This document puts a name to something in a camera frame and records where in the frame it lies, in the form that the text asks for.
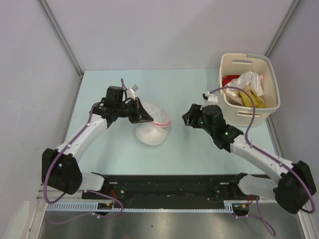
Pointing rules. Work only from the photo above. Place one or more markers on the aluminium frame rail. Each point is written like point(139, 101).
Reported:
point(53, 194)

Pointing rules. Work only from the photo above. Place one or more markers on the white crumpled garment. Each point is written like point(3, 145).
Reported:
point(249, 81)

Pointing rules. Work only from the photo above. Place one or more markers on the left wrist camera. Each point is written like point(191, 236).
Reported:
point(131, 91)

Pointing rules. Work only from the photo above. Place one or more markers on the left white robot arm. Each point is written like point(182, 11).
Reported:
point(60, 166)

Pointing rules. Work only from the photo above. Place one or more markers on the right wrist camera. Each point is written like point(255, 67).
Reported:
point(209, 99)

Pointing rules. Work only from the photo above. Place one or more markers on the yellow garment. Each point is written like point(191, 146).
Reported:
point(248, 97)

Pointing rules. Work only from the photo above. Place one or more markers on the cream plastic laundry basket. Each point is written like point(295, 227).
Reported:
point(238, 64)

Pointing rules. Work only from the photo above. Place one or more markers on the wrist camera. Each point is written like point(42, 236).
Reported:
point(209, 99)
point(131, 91)

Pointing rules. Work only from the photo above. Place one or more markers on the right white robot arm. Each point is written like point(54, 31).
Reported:
point(290, 184)

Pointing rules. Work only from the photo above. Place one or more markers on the white mesh laundry bag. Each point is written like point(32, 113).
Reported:
point(155, 132)

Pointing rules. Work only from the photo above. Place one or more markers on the red garment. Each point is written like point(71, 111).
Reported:
point(228, 78)

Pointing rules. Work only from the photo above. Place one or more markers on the white slotted cable duct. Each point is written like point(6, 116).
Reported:
point(220, 207)

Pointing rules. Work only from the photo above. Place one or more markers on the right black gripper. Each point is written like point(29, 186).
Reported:
point(193, 114)

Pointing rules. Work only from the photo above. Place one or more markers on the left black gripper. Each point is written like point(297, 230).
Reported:
point(143, 113)

